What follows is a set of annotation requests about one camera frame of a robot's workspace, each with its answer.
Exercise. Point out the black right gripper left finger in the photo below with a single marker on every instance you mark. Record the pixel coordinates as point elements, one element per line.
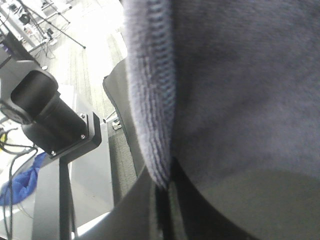
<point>135,217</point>

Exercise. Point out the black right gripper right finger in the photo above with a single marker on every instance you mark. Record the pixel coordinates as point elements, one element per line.
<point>275,201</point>

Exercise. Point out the grey-purple microfibre towel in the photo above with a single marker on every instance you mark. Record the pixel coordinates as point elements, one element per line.
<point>230,89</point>

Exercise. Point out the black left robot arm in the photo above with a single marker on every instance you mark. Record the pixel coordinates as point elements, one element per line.
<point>29,96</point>

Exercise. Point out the black table mat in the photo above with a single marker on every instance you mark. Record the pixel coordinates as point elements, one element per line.
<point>125,154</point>

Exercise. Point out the blue cloth on floor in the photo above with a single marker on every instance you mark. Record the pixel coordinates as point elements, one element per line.
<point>25,182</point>

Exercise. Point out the black tripod stand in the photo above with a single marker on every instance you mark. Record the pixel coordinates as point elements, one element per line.
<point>25,7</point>

